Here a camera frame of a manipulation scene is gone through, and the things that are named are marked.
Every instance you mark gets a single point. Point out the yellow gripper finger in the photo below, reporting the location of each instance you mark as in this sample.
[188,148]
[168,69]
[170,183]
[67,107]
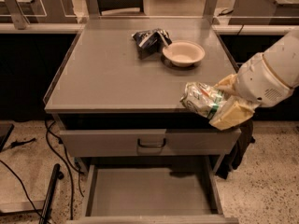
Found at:
[227,84]
[235,111]

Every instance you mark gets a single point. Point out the grey drawer cabinet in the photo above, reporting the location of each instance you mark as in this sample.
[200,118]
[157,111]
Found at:
[104,85]

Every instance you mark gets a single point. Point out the black bar on floor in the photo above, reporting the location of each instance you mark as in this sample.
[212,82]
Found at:
[55,176]

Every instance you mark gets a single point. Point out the grey open middle drawer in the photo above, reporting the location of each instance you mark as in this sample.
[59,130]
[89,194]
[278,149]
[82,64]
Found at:
[152,190]

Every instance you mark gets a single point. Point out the black drawer handle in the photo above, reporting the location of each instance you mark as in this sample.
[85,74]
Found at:
[151,145]

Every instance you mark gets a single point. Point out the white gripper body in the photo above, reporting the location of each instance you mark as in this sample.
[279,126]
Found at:
[260,79]

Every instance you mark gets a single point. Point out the white bowl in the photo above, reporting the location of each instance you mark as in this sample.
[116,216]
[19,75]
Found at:
[183,53]

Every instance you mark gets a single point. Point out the green white 7up can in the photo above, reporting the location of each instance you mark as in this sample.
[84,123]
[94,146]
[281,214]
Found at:
[203,99]

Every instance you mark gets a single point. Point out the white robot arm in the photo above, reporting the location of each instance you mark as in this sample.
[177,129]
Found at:
[283,60]

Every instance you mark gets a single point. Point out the crumpled blue chip bag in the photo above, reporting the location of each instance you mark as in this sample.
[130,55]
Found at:
[149,38]

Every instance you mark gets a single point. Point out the grey top drawer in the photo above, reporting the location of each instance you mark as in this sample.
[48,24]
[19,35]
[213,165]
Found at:
[123,143]

